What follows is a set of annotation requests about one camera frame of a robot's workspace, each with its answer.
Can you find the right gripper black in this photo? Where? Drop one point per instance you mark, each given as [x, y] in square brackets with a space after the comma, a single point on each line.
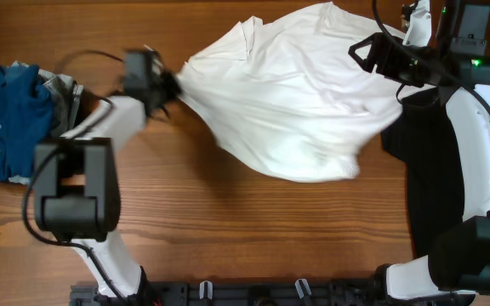
[383, 57]

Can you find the white polo shirt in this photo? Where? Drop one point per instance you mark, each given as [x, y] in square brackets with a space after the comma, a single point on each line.
[286, 99]

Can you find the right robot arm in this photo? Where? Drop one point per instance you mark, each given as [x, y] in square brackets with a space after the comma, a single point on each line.
[457, 267]

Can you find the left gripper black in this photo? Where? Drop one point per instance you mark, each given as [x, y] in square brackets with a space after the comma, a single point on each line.
[175, 84]

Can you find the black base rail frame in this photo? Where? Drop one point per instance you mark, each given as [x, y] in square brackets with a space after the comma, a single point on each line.
[301, 292]

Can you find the black garment right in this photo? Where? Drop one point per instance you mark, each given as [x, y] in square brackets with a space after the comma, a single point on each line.
[424, 139]

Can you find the blue folded polo shirt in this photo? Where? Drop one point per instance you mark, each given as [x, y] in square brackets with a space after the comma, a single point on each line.
[26, 111]

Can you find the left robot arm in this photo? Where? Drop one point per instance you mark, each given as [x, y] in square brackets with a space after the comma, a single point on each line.
[73, 198]

